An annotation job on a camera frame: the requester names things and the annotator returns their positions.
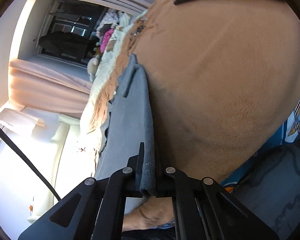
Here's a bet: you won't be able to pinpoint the orange brown duvet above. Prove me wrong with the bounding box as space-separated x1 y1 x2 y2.
81 0 300 182

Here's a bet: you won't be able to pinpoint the pink garment on bed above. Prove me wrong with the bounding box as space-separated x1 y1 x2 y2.
100 28 115 53

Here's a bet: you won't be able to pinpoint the grey blue t-shirt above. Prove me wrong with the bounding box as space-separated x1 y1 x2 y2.
93 53 157 214

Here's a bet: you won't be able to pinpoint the cream blanket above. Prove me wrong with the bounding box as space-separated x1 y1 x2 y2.
79 12 136 131

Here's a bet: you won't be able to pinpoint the beige plush toy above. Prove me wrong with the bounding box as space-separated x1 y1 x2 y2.
87 55 100 82

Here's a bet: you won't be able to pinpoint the person's patterned grey trousers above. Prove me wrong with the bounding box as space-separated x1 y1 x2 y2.
121 143 300 240

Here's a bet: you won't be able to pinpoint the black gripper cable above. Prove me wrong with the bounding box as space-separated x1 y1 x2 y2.
0 118 62 202

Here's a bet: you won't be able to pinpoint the pink curtain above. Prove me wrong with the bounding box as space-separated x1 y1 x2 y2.
8 0 153 117

